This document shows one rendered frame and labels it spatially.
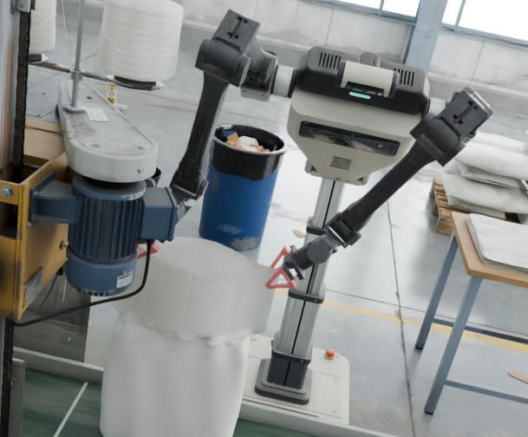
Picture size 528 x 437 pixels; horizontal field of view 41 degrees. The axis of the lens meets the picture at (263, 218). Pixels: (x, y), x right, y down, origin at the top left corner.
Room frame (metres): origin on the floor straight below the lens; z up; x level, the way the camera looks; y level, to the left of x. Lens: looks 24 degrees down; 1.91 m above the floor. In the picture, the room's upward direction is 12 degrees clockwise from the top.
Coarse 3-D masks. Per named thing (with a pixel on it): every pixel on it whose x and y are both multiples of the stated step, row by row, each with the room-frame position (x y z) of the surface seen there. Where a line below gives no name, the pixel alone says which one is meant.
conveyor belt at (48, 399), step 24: (24, 384) 1.80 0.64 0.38; (48, 384) 1.82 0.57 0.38; (72, 384) 1.85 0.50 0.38; (96, 384) 1.87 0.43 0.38; (24, 408) 1.69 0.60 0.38; (48, 408) 1.71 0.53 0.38; (72, 408) 1.74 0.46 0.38; (96, 408) 1.76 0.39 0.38; (24, 432) 1.60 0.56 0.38; (48, 432) 1.62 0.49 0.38; (72, 432) 1.64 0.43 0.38; (96, 432) 1.66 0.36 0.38; (240, 432) 1.79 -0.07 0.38; (264, 432) 1.81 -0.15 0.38; (288, 432) 1.84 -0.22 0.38
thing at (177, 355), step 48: (192, 240) 1.77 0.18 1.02; (144, 288) 1.63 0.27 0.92; (192, 288) 1.58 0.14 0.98; (240, 288) 1.64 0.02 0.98; (144, 336) 1.60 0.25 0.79; (192, 336) 1.58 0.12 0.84; (240, 336) 1.65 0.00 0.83; (144, 384) 1.59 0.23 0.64; (192, 384) 1.59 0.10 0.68; (240, 384) 1.63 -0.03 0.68; (144, 432) 1.59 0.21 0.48; (192, 432) 1.59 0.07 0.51
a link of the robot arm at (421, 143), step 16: (432, 112) 1.54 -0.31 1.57; (416, 128) 1.54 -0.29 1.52; (416, 144) 1.53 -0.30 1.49; (432, 144) 1.55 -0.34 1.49; (464, 144) 1.51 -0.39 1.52; (400, 160) 1.56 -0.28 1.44; (416, 160) 1.53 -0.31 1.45; (432, 160) 1.52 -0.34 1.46; (448, 160) 1.51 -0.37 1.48; (384, 176) 1.58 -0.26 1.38; (400, 176) 1.56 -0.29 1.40; (368, 192) 1.60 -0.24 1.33; (384, 192) 1.58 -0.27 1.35; (352, 208) 1.63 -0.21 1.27; (368, 208) 1.60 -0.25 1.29; (336, 224) 1.65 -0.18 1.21; (352, 224) 1.63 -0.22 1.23
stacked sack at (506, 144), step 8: (480, 136) 5.25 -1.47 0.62; (488, 136) 5.29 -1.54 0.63; (496, 136) 5.34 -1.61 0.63; (488, 144) 5.13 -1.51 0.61; (496, 144) 5.15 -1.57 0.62; (504, 144) 5.18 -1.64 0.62; (512, 144) 5.22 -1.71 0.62; (520, 144) 5.27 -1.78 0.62; (512, 152) 5.09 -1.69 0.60; (520, 152) 5.11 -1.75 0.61
